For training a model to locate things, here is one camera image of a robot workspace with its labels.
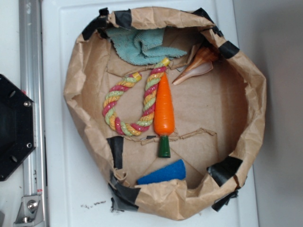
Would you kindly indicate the multicolour twisted rope toy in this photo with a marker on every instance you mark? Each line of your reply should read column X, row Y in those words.
column 149, row 100

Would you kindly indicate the aluminium extrusion rail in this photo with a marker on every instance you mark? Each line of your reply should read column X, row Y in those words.
column 31, row 77

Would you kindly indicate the brown paper bag bin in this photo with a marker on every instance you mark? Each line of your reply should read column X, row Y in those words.
column 220, row 116

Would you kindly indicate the light blue terry cloth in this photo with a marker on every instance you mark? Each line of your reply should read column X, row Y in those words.
column 141, row 47

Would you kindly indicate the metal corner bracket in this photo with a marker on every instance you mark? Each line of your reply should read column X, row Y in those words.
column 30, row 213

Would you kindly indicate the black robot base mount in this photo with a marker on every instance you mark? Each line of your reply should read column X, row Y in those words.
column 16, row 127

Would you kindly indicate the orange conch seashell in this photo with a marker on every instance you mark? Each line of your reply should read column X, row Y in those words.
column 201, row 64

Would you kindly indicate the orange plastic carrot toy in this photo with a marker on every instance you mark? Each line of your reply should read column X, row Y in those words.
column 164, row 121

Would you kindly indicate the blue sponge block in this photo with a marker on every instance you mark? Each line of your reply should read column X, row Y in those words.
column 172, row 171

